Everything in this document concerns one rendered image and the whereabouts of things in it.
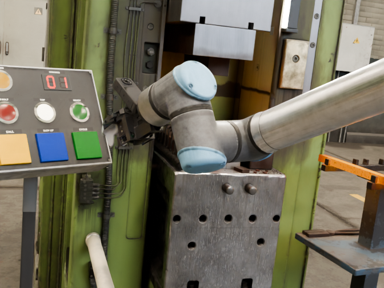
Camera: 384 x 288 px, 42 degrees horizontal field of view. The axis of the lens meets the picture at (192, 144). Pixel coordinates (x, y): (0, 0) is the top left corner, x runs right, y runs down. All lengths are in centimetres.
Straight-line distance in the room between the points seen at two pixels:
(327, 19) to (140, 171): 86
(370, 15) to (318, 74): 717
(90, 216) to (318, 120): 101
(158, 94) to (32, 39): 575
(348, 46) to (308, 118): 773
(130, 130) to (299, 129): 39
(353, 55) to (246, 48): 714
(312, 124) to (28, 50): 598
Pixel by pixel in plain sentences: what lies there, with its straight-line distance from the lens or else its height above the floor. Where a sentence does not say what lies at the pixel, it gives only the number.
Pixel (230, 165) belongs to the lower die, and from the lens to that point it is 166.
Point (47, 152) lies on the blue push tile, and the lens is 131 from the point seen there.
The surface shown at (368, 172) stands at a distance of 161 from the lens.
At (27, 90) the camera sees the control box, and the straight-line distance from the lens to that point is 136.
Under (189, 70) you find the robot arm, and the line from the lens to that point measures 100.
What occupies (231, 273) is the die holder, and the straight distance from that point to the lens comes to 173.
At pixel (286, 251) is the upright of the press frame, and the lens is 203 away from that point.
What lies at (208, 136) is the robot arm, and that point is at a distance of 98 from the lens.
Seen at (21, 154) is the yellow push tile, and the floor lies 100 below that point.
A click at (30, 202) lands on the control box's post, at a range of 147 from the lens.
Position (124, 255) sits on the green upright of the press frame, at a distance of 182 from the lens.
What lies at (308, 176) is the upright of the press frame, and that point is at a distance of 197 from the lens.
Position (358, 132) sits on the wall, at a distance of 917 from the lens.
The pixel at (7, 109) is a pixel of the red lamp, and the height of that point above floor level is 110.
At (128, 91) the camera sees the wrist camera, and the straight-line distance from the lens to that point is 118.
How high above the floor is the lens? 128
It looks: 10 degrees down
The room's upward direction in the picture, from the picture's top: 6 degrees clockwise
